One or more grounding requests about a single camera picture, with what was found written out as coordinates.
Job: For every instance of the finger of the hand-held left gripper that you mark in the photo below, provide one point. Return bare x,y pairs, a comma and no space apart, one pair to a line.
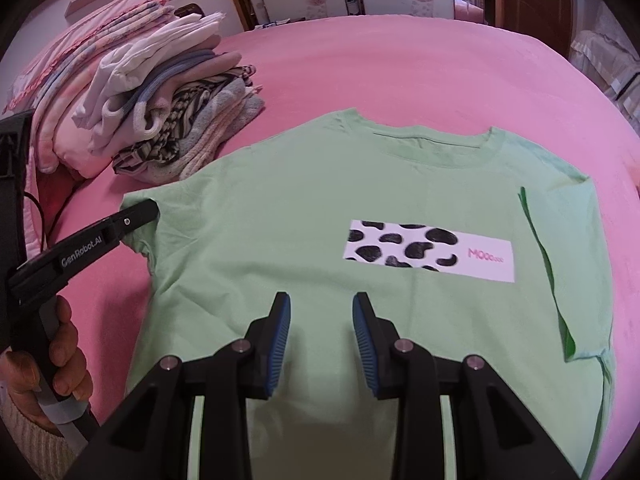
137,215

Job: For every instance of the pink bed blanket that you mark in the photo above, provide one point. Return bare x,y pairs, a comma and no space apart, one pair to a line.
400,70

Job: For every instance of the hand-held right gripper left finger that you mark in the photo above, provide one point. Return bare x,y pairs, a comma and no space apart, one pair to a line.
280,342

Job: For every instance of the pink stool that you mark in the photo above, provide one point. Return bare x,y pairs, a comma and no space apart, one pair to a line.
468,12

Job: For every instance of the sofa with striped cover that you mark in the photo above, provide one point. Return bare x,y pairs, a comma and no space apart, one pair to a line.
607,75

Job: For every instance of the brown wooden door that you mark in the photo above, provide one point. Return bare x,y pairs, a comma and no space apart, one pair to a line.
537,0

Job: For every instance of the person's left forearm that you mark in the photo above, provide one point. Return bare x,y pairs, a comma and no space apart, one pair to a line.
25,452

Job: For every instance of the person's left hand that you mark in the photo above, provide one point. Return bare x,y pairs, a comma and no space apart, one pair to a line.
72,360

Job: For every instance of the stack of folded clothes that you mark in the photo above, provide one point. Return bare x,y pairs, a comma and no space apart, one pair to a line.
165,105

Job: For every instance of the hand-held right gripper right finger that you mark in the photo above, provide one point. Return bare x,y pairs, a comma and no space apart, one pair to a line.
362,342

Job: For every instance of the light green printed t-shirt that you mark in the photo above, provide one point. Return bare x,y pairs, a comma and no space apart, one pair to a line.
300,200

